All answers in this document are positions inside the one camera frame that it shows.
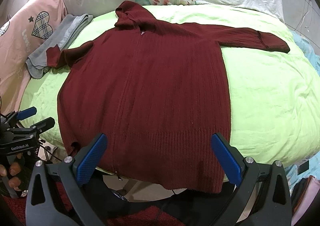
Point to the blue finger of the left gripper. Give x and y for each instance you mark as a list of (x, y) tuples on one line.
[(24, 114), (44, 125)]

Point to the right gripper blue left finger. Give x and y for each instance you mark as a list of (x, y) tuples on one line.
[(77, 171)]

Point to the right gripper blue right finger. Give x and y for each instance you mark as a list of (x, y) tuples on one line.
[(243, 174)]

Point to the dark red knit hooded sweater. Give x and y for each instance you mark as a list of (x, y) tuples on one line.
[(158, 91)]

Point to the person's left hand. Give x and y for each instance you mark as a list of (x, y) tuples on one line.
[(13, 168)]

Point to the grey folded fleece blanket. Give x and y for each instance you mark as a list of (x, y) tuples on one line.
[(64, 35)]

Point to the pink quilt with plaid hearts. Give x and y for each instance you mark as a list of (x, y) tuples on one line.
[(30, 27)]

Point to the light green bed sheet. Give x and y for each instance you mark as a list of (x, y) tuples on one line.
[(274, 96)]

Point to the light blue bedding at side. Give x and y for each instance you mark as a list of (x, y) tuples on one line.
[(307, 49)]

